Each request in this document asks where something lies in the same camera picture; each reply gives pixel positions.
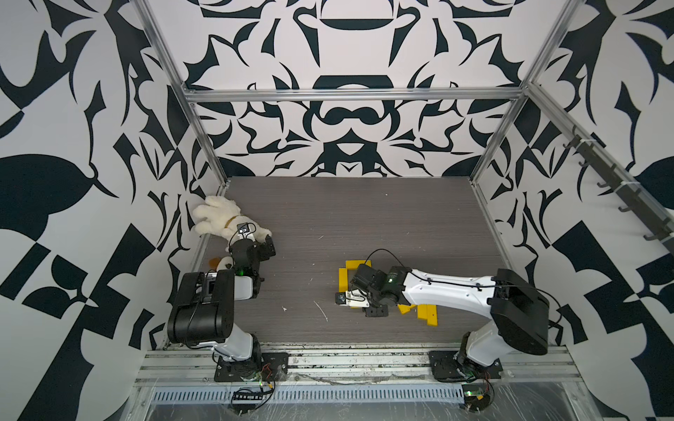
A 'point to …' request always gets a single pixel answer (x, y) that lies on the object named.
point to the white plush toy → (222, 216)
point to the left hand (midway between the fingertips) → (251, 235)
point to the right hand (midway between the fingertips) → (365, 294)
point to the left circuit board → (244, 408)
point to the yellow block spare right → (432, 315)
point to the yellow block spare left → (422, 311)
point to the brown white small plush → (224, 263)
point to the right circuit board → (476, 396)
